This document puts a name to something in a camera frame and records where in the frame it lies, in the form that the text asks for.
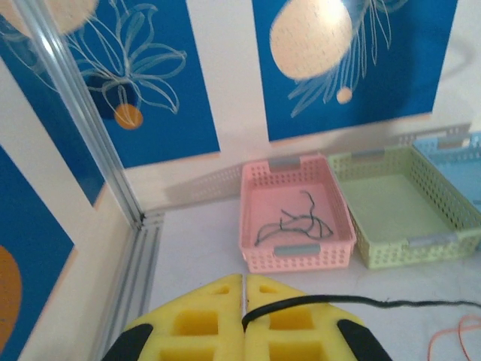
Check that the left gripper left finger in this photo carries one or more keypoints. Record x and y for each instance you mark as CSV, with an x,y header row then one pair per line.
x,y
210,301

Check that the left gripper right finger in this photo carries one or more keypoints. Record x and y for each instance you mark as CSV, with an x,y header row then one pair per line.
x,y
323,338

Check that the pink perforated plastic basket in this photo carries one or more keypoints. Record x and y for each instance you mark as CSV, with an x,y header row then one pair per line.
x,y
263,210

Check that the green perforated plastic basket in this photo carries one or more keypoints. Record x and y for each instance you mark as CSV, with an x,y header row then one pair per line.
x,y
391,203

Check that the blue perforated plastic basket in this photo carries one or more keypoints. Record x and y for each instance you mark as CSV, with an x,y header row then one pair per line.
x,y
458,169

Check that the blue poster with beige circle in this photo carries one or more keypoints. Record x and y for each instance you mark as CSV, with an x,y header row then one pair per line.
x,y
394,94

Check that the aluminium side rail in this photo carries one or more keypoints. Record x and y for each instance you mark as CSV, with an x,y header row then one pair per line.
x,y
139,270

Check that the blue floral wall poster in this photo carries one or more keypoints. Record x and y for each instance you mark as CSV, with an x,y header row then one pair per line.
x,y
37,233
45,124
169,113

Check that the aluminium frame post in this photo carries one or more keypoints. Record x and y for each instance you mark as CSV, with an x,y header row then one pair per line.
x,y
75,86

